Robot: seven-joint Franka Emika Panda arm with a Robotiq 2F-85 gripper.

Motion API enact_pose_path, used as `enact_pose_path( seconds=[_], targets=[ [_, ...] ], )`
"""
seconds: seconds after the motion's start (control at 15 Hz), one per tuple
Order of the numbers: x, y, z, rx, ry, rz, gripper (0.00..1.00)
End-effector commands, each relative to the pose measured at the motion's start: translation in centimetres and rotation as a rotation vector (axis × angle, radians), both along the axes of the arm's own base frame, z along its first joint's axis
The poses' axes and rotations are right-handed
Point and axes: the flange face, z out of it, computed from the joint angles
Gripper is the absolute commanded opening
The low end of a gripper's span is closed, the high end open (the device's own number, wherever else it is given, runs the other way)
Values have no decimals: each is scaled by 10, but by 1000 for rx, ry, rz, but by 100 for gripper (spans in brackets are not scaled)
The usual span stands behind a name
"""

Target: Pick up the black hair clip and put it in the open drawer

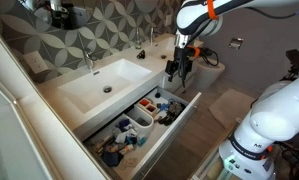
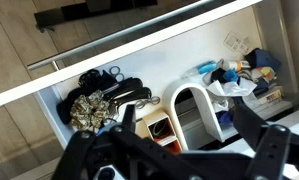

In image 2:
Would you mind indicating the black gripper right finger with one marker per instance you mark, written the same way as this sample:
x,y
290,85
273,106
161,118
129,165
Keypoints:
x,y
250,126

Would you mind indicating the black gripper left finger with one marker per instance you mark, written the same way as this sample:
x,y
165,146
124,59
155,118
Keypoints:
x,y
129,116

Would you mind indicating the white open drawer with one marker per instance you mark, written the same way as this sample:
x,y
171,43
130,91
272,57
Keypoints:
x,y
169,60

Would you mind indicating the small silver scissors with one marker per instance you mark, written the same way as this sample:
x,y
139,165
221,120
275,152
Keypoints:
x,y
109,70
148,101

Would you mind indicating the white orange box organizer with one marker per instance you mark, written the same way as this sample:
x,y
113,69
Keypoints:
x,y
155,117

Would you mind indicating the small printed box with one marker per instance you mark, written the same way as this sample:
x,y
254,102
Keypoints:
x,y
270,97

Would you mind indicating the camouflage fabric scrunchie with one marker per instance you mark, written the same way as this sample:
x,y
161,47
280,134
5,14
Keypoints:
x,y
89,110

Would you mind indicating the pile of assorted clutter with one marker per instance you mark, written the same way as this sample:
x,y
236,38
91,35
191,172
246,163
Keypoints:
x,y
232,89

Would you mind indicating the white arch organizer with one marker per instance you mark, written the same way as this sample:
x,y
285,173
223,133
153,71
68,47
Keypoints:
x,y
170,96

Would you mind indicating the blue crumpled cloth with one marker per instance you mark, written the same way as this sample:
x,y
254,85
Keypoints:
x,y
230,76

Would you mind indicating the white orange tube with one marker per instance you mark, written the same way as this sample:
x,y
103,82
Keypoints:
x,y
234,64

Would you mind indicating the dark blue pouch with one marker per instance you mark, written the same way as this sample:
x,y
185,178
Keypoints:
x,y
265,58

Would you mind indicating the blue capped clear tube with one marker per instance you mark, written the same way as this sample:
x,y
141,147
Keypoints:
x,y
207,67

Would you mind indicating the white paper label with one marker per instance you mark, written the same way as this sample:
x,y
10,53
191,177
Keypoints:
x,y
235,41

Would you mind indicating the black flat bar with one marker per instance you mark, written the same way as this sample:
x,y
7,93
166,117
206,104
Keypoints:
x,y
55,16

